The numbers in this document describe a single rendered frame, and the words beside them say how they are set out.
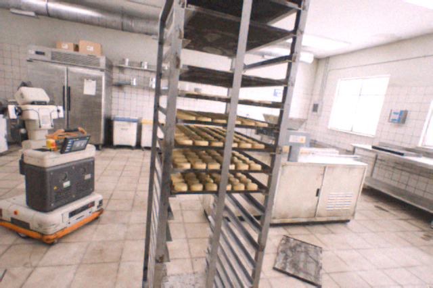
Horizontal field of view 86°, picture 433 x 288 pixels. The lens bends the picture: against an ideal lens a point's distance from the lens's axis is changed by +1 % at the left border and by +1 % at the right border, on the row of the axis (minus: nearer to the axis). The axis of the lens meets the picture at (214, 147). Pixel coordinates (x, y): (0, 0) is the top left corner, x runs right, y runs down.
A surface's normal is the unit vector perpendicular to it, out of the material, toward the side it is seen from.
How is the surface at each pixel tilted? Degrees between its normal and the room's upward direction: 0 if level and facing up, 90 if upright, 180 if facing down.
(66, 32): 90
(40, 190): 90
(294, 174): 90
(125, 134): 91
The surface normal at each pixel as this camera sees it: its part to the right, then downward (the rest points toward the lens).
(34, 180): -0.30, 0.15
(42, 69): 0.23, 0.22
